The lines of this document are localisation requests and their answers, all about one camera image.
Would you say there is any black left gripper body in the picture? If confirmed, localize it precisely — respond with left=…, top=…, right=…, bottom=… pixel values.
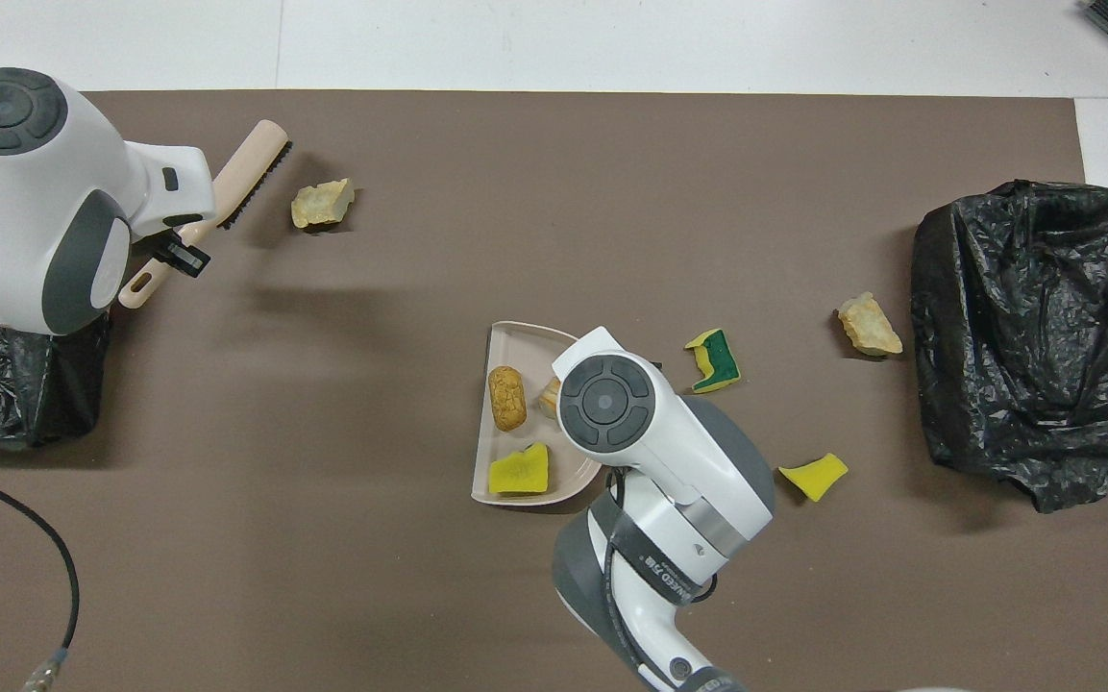
left=152, top=235, right=211, bottom=280

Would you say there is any beige hand brush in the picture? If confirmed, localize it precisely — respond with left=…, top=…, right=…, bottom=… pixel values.
left=118, top=119, right=293, bottom=310

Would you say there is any pale toy bread chunk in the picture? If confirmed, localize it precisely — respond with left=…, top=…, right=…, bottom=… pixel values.
left=837, top=292, right=903, bottom=358
left=290, top=178, right=357, bottom=230

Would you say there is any beige plastic dustpan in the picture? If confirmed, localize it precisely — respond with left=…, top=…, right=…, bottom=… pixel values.
left=471, top=321, right=604, bottom=507

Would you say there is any brown toy bread roll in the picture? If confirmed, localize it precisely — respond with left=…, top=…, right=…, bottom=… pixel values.
left=487, top=365, right=528, bottom=433

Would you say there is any yellow sponge piece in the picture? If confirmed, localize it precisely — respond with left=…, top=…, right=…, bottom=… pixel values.
left=777, top=453, right=849, bottom=504
left=487, top=441, right=552, bottom=496

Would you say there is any black bag-lined bin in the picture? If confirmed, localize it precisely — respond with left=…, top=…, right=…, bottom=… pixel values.
left=0, top=154, right=114, bottom=450
left=911, top=180, right=1108, bottom=513

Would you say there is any brown table mat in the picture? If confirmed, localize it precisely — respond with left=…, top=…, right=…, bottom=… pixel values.
left=0, top=90, right=1108, bottom=692

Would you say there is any green and yellow sponge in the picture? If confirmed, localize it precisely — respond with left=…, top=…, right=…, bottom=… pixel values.
left=684, top=329, right=743, bottom=395

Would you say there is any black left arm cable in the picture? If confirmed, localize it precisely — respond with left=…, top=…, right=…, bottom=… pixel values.
left=0, top=466, right=82, bottom=692

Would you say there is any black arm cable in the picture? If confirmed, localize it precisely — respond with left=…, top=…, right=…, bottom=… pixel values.
left=0, top=466, right=82, bottom=692
left=602, top=466, right=718, bottom=692

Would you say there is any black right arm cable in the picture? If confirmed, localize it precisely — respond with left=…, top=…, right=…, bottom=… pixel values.
left=602, top=466, right=718, bottom=692

